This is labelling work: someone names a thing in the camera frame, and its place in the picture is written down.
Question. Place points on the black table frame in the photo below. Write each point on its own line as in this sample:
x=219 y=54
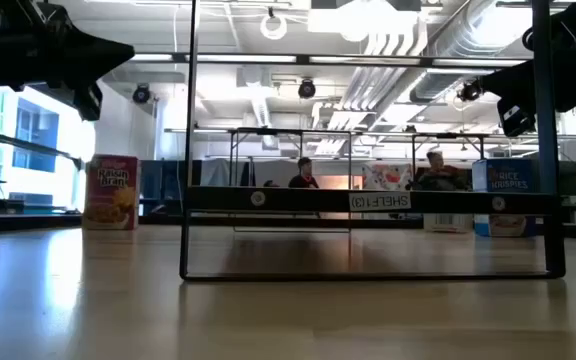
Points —
x=43 y=221

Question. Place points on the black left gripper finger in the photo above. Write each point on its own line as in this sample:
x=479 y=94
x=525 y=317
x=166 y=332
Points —
x=78 y=45
x=88 y=75

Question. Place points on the dark blue partition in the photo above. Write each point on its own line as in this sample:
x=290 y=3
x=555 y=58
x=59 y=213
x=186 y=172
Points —
x=168 y=177

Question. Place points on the blue Rice Krispies box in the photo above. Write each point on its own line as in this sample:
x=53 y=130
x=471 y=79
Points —
x=505 y=175

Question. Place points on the long ceiling light strip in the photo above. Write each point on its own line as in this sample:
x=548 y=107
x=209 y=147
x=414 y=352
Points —
x=243 y=58

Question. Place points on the yellow Corn Pops box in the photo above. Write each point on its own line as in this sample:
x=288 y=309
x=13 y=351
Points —
x=448 y=223

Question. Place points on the wooden shelf with black frame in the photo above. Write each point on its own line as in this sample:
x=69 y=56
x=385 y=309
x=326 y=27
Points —
x=318 y=200

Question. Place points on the magenta Raisin Bran box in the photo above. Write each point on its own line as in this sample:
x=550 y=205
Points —
x=112 y=195

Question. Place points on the person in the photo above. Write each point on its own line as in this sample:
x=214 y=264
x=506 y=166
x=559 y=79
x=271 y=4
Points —
x=304 y=180
x=435 y=159

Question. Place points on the white colourful printed bag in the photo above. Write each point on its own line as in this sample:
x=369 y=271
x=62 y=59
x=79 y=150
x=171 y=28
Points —
x=385 y=177

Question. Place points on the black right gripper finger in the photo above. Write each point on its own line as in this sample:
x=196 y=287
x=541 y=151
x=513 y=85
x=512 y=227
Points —
x=515 y=72
x=515 y=107

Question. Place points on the white ceiling light fixture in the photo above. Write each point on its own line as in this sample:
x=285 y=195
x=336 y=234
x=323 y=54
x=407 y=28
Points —
x=363 y=20

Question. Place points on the black ceiling spotlight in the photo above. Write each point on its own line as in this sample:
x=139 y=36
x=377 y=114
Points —
x=468 y=92
x=141 y=95
x=306 y=90

